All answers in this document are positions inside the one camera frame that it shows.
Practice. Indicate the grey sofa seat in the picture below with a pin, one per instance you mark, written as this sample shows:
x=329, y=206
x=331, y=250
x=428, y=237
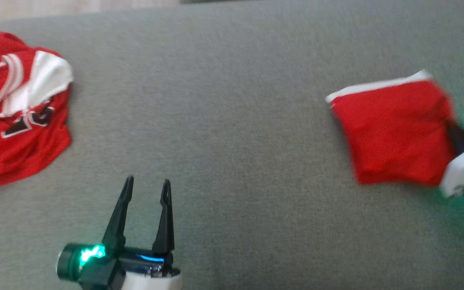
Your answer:
x=232, y=141

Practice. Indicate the red shorts with white trim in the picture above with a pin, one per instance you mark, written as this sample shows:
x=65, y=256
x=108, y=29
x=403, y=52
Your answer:
x=393, y=133

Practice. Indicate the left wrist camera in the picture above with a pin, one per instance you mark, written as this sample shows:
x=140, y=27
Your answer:
x=71, y=262

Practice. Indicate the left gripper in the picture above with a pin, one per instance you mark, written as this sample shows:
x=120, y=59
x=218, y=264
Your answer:
x=143, y=278

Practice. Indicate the red Bulls 23 jersey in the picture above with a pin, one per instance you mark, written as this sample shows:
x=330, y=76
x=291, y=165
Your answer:
x=18, y=149

